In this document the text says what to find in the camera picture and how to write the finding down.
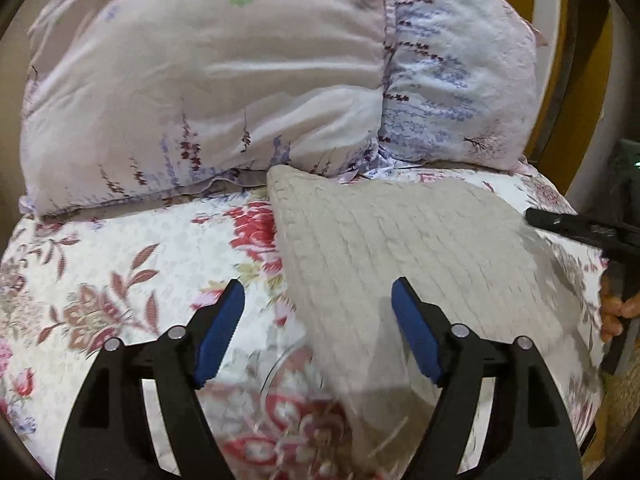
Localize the beige cable-knit sweater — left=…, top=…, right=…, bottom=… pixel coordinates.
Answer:
left=267, top=166, right=603, bottom=477

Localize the person right hand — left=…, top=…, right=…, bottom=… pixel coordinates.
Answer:
left=599, top=269, right=640, bottom=342

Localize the floral bed sheet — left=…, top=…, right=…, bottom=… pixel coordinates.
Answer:
left=0, top=159, right=609, bottom=480

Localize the lavender floral pillow right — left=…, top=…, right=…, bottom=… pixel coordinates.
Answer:
left=378, top=0, right=538, bottom=174

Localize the wooden headboard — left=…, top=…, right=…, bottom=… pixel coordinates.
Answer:
left=506, top=0, right=614, bottom=193

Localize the pink lavender pillow left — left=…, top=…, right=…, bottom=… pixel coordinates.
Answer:
left=21, top=0, right=393, bottom=216

